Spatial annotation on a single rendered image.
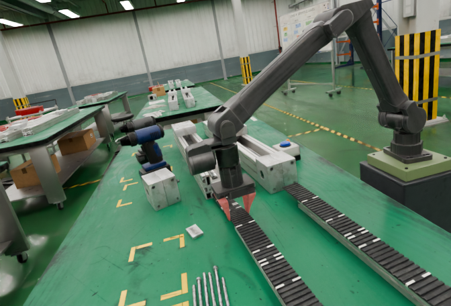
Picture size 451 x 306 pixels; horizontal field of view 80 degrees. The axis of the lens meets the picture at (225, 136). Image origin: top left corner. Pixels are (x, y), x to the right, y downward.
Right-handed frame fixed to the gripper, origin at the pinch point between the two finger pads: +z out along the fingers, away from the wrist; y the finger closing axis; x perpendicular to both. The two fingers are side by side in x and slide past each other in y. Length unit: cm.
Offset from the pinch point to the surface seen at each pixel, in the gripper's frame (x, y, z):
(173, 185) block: -23.0, 13.8, -2.9
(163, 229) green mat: -9.9, 19.8, 3.4
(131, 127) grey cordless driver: -73, 25, -16
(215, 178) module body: -22.6, -0.2, -1.2
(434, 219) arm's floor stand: 9, -59, 18
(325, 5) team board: -445, -377, -109
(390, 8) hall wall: -716, -851, -107
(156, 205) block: -21.5, 20.6, 1.3
